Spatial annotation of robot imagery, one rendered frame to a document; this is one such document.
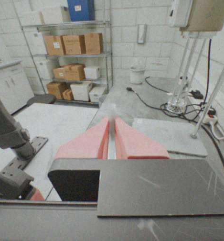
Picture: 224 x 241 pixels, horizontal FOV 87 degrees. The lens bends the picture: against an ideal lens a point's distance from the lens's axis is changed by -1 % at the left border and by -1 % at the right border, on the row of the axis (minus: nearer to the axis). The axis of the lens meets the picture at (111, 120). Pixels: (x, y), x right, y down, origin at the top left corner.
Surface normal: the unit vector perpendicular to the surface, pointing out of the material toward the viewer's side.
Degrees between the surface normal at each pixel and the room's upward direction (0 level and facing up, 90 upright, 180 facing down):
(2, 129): 87
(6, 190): 63
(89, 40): 91
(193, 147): 0
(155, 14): 90
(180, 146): 0
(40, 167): 0
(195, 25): 90
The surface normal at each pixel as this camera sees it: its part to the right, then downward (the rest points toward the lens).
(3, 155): -0.03, -0.80
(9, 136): 0.47, 0.47
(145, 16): -0.22, 0.58
